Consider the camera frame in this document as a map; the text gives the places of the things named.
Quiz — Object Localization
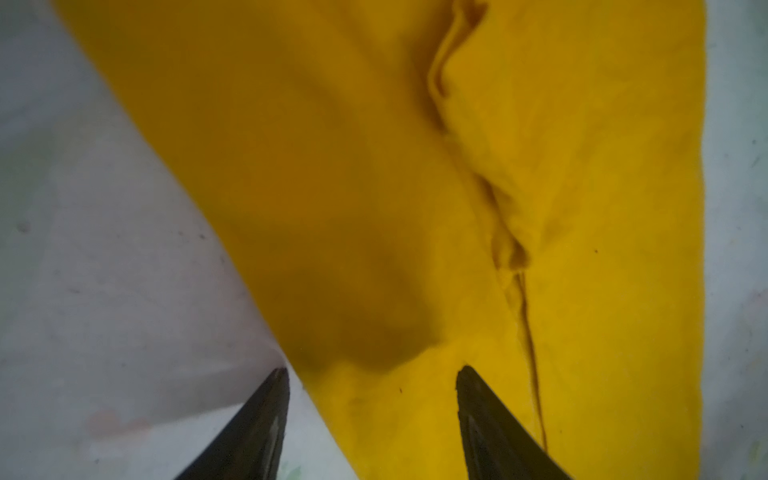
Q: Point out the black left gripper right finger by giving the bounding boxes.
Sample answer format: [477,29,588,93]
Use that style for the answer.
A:
[456,365,570,480]

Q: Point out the yellow t shirt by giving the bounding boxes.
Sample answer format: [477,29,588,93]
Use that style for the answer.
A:
[56,1,706,479]

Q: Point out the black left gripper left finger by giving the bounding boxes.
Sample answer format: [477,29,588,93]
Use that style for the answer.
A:
[176,368,290,480]

